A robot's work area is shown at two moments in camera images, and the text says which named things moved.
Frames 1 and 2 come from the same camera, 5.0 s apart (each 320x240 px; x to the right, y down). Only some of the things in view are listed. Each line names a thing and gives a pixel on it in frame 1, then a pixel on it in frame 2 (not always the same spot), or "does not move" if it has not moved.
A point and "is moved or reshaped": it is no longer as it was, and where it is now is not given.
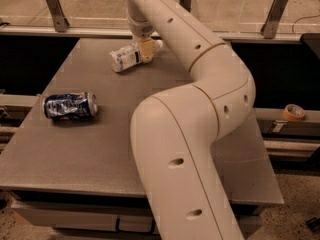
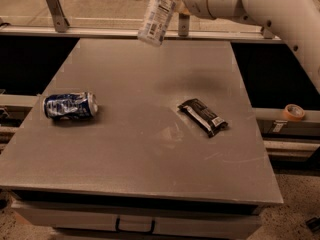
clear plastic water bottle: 130,55 is moved or reshaped
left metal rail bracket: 60,22 does not move
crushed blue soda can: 70,106 does not move
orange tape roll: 293,112 does not move
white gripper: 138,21 to 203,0
